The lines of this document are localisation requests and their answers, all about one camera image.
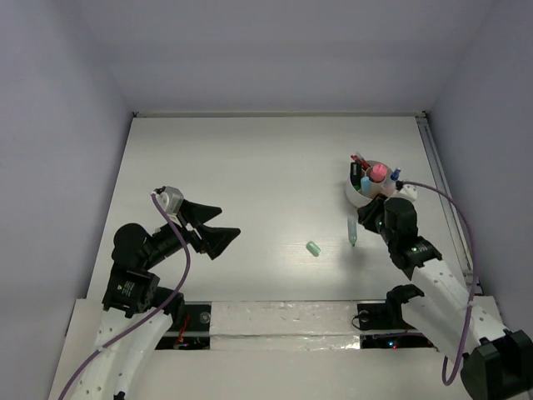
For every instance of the black green highlighter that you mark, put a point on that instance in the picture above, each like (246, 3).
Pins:
(355, 175)

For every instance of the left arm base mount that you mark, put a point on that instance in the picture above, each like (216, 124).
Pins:
(193, 332)

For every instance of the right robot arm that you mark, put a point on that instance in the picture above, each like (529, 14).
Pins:
(492, 361)

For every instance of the green marker cap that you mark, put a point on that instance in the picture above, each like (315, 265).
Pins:
(313, 249)

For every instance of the red gel pen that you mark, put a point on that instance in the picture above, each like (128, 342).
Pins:
(357, 157)

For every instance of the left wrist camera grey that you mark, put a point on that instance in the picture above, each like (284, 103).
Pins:
(169, 199)

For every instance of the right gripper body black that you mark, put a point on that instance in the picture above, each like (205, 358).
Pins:
(374, 217)

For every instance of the green highlighter marker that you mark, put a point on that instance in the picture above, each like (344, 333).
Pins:
(352, 230)

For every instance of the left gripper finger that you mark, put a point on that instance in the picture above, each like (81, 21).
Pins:
(195, 214)
(215, 240)

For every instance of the orange highlighter marker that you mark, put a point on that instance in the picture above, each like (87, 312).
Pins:
(387, 189)

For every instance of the blue highlighter marker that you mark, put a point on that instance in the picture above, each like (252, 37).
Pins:
(366, 186)

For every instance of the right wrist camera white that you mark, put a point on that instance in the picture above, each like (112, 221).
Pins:
(405, 191)

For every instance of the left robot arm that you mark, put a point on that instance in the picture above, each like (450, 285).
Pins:
(136, 310)

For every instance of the white round container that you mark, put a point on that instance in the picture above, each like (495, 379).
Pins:
(355, 197)

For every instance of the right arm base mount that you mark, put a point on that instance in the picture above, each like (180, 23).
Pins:
(381, 323)

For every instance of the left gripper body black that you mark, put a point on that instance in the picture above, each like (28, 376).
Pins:
(191, 229)

